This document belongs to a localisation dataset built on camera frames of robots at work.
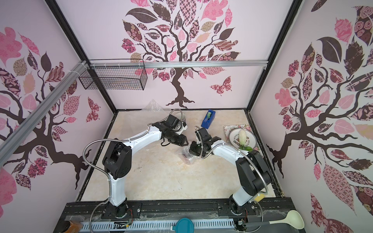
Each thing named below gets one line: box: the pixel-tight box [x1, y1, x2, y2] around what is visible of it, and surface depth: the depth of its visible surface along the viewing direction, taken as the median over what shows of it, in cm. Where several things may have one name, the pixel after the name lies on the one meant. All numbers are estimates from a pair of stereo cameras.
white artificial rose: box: [238, 129, 254, 152], surface depth 100 cm
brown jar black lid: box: [60, 219, 83, 233], surface depth 66 cm
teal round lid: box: [172, 217, 195, 233], surface depth 64 cm
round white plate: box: [228, 127, 257, 150], surface depth 103 cm
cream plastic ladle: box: [242, 209, 305, 230], surface depth 71 cm
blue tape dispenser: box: [200, 109, 217, 130], surface depth 112 cm
